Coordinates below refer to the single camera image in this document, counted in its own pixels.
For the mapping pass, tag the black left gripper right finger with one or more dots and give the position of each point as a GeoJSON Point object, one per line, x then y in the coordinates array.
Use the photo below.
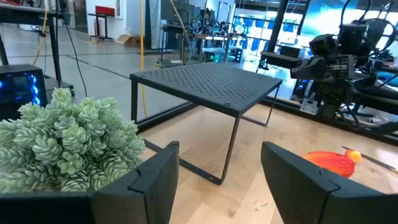
{"type": "Point", "coordinates": [326, 205]}

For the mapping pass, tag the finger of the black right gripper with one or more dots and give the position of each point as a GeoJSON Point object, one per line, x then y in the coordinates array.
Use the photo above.
{"type": "Point", "coordinates": [280, 55]}
{"type": "Point", "coordinates": [280, 63]}

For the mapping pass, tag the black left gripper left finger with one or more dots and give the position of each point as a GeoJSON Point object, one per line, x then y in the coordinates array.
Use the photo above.
{"type": "Point", "coordinates": [93, 208]}

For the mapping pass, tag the small orange toy pear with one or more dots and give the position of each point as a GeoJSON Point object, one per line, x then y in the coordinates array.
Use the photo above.
{"type": "Point", "coordinates": [353, 155]}

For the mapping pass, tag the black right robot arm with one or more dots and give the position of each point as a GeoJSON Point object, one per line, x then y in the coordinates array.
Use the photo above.
{"type": "Point", "coordinates": [351, 37]}

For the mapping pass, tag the black perforated metal shelf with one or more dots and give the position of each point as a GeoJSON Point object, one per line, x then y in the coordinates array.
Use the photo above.
{"type": "Point", "coordinates": [211, 84]}

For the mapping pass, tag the green succulent in white pot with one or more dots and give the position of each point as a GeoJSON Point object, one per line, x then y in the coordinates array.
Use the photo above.
{"type": "Point", "coordinates": [62, 140]}

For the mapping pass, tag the computer tower with blue lights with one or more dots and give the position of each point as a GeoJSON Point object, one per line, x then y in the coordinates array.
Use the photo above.
{"type": "Point", "coordinates": [18, 84]}

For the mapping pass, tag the cardboard box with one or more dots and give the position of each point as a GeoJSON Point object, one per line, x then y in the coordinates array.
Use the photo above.
{"type": "Point", "coordinates": [130, 40]}

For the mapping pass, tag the red topped black stand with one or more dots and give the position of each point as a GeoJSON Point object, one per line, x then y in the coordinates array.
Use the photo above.
{"type": "Point", "coordinates": [104, 10]}

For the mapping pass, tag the black desk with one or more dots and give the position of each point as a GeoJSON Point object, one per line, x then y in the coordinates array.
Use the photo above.
{"type": "Point", "coordinates": [25, 15]}

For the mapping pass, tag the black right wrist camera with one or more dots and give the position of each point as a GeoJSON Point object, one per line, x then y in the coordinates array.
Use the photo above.
{"type": "Point", "coordinates": [323, 45]}

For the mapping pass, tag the black metal post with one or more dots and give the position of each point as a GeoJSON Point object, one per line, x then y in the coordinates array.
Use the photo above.
{"type": "Point", "coordinates": [278, 25]}

